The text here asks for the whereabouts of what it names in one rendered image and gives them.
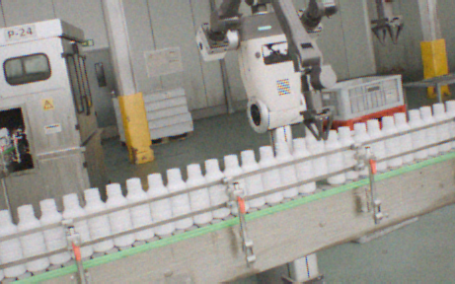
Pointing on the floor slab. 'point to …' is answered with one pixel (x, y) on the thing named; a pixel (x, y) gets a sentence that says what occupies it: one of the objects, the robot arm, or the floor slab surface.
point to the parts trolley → (440, 84)
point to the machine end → (38, 114)
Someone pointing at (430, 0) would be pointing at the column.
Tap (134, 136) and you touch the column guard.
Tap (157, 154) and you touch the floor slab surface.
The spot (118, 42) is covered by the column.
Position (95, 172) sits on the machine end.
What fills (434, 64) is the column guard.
